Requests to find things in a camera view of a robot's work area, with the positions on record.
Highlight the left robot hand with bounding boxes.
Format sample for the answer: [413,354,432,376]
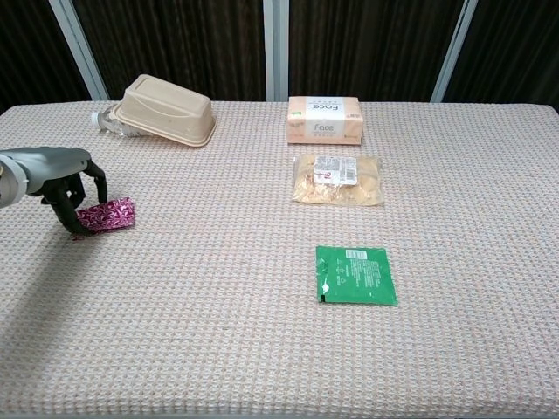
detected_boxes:
[0,147,109,237]

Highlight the magenta patterned snack packet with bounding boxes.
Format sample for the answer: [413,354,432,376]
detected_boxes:
[76,196,136,232]

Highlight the clear plastic bottle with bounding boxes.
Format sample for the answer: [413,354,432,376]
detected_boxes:
[90,108,145,139]

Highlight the dark brown curtain panel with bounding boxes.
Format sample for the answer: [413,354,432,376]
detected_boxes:
[72,0,266,101]
[287,0,459,102]
[0,0,91,114]
[443,0,559,110]

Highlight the beige food container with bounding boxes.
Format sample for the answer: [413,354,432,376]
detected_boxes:
[114,73,218,148]

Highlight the pink woven tablecloth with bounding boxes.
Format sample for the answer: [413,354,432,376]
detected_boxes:
[0,100,559,419]

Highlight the clear snack bag with label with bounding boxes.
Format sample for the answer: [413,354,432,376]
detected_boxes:
[291,153,385,206]

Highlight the cream snack box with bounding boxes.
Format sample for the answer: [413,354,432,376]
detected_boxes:
[286,95,364,146]

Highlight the green sachet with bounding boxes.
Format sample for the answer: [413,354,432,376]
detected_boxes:
[314,244,398,306]

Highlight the silver partition post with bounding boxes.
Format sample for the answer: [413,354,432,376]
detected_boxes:
[430,0,478,104]
[261,0,291,101]
[47,0,109,101]

